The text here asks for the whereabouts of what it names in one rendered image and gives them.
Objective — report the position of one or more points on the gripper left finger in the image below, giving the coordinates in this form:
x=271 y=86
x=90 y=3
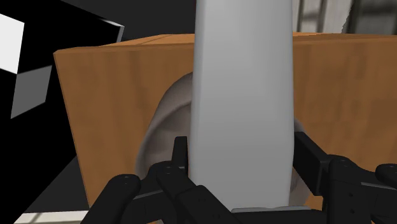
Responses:
x=173 y=186

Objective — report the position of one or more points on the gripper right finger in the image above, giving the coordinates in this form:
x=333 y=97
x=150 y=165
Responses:
x=347 y=186

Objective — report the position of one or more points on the wooden brown robot stand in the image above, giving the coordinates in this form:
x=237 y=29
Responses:
x=108 y=108

